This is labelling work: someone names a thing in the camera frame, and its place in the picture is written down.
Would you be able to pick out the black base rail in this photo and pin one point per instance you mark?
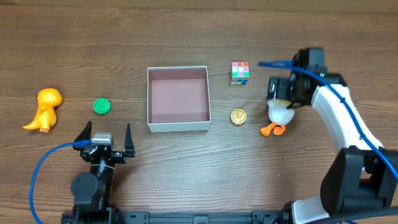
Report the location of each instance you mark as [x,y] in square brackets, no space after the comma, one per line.
[256,216]

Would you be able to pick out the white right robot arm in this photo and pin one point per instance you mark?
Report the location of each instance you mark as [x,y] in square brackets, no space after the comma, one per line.
[362,179]

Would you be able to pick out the gold wheel disc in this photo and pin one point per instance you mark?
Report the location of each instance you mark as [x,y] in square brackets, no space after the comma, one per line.
[238,117]

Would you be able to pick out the white duck plush toy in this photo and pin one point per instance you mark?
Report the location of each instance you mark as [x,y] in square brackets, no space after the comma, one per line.
[280,115]

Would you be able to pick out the orange dinosaur toy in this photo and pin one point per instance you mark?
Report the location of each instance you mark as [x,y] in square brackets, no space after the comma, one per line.
[45,118]

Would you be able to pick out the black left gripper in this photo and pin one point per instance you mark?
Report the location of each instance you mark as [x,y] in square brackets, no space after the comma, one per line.
[104,154]

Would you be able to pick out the green wheel disc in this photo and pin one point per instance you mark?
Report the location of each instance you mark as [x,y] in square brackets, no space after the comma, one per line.
[102,106]

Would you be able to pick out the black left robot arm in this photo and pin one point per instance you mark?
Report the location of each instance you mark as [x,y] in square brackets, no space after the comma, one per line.
[92,189]

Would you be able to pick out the white cardboard box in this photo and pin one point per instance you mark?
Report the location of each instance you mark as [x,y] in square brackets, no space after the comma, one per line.
[178,99]

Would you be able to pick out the multicolour puzzle cube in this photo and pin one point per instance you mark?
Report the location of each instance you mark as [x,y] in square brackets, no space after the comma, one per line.
[239,73]

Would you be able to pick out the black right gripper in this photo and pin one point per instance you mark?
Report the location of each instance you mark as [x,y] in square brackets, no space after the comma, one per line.
[278,88]

